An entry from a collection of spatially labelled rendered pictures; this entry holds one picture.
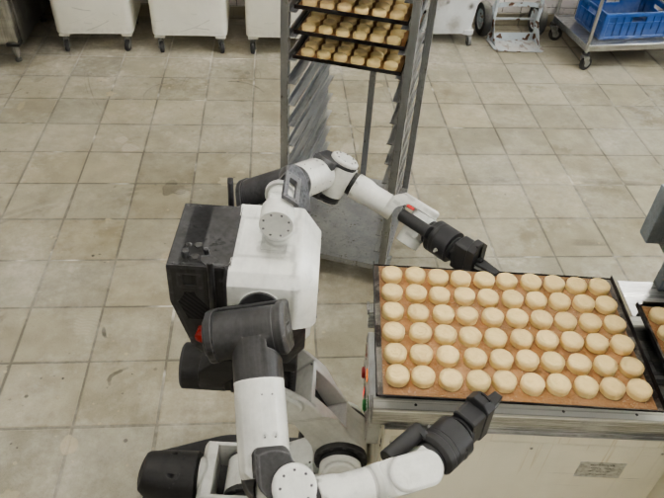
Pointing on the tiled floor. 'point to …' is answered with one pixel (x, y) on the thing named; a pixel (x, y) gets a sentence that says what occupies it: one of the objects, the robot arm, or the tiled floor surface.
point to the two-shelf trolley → (595, 38)
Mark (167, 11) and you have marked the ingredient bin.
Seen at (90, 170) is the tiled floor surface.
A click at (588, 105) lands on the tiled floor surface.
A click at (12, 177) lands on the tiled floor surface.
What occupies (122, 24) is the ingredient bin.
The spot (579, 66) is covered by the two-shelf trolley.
